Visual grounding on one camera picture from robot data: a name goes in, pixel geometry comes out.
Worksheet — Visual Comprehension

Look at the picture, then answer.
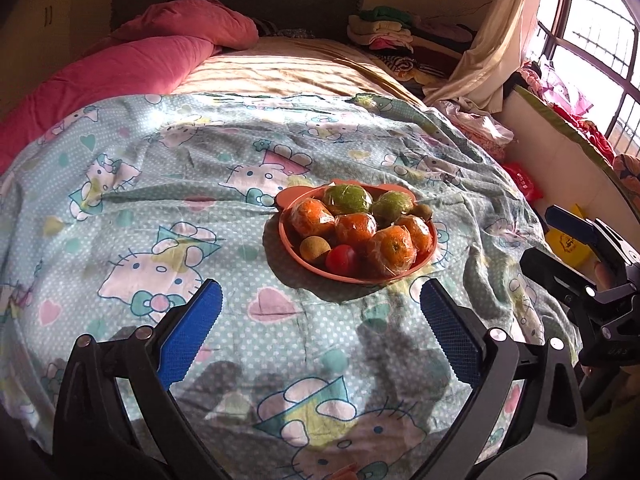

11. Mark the pile of folded clothes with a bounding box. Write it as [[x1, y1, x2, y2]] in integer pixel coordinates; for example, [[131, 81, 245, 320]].
[[347, 5, 476, 86]]

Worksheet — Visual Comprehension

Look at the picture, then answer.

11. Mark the small green citrus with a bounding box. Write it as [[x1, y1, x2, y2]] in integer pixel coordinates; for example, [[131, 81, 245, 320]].
[[322, 184, 373, 215]]

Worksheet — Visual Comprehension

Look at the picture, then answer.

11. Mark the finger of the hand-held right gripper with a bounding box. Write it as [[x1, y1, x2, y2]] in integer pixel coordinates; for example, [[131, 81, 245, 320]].
[[545, 204, 640, 281], [520, 247, 608, 321]]

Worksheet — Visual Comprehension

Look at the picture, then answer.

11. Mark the cartoon cat printed blanket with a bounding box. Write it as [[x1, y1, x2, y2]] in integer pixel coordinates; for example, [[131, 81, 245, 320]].
[[0, 91, 581, 480]]

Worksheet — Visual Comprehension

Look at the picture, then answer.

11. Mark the plastic-wrapped orange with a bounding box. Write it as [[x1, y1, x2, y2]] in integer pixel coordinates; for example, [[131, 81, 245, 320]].
[[290, 198, 337, 239], [395, 215, 436, 256], [334, 213, 378, 250], [366, 225, 417, 278]]

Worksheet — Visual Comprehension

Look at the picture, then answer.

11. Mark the red cherry tomato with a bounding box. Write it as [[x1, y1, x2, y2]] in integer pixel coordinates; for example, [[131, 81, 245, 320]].
[[326, 244, 358, 276]]

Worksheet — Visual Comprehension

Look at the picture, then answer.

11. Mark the window with metal bars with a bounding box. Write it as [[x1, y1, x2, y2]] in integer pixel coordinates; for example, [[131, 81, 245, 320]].
[[525, 0, 640, 161]]

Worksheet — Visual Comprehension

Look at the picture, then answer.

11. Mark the cream wardrobe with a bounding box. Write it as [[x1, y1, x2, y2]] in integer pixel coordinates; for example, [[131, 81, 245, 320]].
[[0, 0, 118, 116]]

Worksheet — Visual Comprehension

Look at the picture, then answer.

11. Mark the pink quilt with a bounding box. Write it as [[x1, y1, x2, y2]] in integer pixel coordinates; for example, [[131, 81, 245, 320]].
[[0, 0, 260, 171]]

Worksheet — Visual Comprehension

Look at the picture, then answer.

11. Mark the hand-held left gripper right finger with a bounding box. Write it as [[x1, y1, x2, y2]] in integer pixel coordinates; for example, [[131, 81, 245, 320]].
[[420, 278, 591, 480]]

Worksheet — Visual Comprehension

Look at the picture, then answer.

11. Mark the beige striped bedsheet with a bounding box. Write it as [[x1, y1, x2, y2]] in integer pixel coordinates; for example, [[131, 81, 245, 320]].
[[172, 35, 426, 108]]

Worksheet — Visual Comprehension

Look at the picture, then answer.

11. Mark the pink clothes pile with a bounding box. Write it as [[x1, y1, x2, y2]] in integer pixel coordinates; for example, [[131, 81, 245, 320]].
[[517, 60, 640, 196]]

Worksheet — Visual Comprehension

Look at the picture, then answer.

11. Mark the dark headboard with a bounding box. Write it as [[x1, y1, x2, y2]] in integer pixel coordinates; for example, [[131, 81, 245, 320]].
[[111, 0, 370, 41]]

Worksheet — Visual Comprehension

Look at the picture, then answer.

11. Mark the large green citrus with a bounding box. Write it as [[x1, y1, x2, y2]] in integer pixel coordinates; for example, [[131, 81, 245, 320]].
[[371, 191, 415, 228]]

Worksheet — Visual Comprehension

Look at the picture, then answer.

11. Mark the red packet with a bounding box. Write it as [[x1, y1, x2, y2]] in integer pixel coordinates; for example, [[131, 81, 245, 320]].
[[500, 160, 543, 203]]

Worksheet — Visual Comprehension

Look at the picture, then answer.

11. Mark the cream curtain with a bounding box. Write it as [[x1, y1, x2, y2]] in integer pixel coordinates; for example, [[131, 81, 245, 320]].
[[422, 0, 551, 113]]

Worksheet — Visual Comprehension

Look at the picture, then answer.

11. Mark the white window ledge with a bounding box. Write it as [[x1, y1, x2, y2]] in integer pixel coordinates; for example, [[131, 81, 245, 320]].
[[495, 85, 640, 241]]

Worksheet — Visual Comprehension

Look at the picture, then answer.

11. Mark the light pink cloth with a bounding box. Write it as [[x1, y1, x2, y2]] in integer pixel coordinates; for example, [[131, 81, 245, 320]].
[[435, 97, 516, 161]]

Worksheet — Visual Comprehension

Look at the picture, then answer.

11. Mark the orange plastic plate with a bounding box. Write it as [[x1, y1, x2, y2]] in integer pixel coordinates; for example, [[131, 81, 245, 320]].
[[276, 178, 439, 283]]

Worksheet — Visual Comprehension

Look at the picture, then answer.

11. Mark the yellow packet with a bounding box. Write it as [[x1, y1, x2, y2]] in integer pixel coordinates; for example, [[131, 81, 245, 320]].
[[544, 202, 598, 267]]

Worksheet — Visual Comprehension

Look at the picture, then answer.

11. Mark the dark striped pillow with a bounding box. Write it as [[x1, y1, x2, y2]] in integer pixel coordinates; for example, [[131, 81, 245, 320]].
[[250, 16, 281, 37]]

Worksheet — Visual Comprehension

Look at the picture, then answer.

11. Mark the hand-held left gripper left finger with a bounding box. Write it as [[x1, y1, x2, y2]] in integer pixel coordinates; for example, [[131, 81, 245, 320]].
[[52, 279, 236, 480]]

